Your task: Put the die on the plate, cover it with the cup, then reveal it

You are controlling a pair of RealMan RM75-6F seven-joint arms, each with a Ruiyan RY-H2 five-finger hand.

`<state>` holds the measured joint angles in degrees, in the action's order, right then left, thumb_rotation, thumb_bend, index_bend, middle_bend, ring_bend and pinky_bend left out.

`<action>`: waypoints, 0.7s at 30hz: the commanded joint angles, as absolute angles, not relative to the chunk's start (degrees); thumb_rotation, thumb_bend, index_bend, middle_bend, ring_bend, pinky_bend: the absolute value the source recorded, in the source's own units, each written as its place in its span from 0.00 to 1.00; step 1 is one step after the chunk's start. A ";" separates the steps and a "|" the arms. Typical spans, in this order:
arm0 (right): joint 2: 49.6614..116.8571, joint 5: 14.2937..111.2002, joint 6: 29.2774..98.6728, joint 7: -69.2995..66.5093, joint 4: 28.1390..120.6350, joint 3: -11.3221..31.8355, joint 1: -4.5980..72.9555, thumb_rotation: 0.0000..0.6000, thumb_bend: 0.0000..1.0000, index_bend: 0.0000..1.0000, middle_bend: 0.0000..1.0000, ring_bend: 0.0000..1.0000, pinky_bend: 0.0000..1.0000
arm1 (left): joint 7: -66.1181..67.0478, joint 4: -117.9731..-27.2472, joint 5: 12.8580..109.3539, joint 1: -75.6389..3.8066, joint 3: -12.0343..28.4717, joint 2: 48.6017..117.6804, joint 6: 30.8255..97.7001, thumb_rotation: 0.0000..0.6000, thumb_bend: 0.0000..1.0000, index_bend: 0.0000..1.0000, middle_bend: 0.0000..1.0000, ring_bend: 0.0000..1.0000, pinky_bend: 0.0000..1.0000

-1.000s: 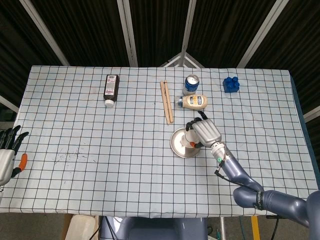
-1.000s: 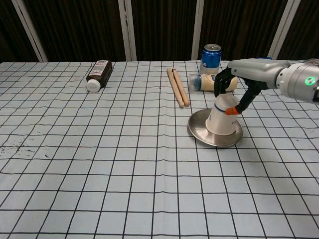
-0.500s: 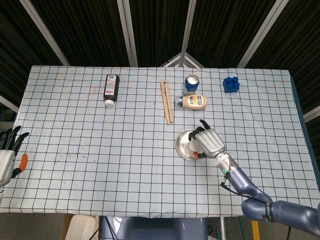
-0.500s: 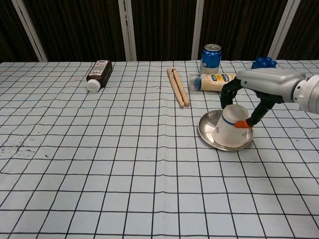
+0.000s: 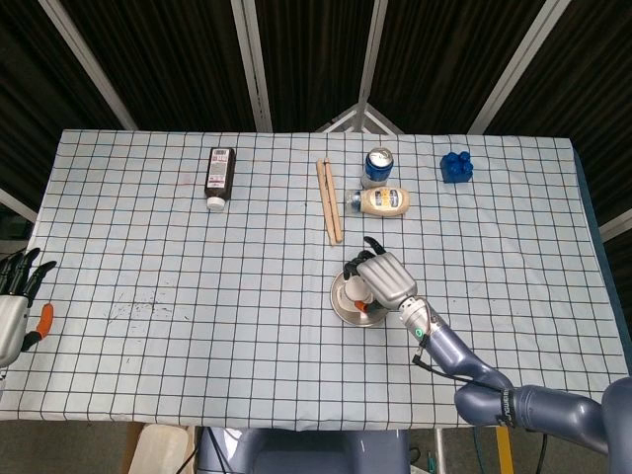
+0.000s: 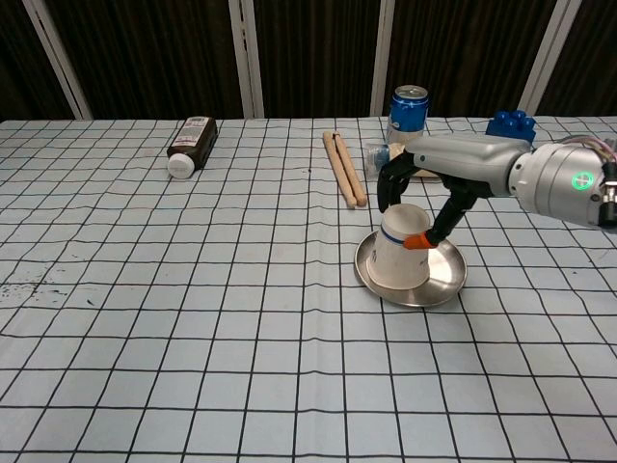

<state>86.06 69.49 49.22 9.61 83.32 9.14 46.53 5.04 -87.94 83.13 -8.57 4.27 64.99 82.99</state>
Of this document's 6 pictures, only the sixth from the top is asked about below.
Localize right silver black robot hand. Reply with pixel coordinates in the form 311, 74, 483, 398
377, 133, 531, 252

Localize silver metal plate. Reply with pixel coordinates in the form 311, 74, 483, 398
355, 230, 468, 308

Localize white paper cup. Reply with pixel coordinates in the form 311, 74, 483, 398
366, 203, 432, 291

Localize blue toy building block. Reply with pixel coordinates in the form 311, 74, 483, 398
485, 110, 537, 154

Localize blue soda can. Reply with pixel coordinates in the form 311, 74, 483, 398
388, 85, 430, 146

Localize mayonnaise squeeze bottle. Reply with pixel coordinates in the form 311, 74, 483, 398
364, 141, 449, 180

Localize brown bottle white cap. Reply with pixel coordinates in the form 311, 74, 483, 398
166, 116, 218, 181

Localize light blue checkered tablecloth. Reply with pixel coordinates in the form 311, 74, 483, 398
0, 115, 617, 463

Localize white metal frame post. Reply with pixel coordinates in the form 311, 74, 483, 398
518, 0, 572, 117
21, 0, 93, 121
228, 0, 265, 119
370, 0, 396, 117

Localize black arm cable with plug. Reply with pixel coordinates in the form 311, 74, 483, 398
599, 161, 617, 227

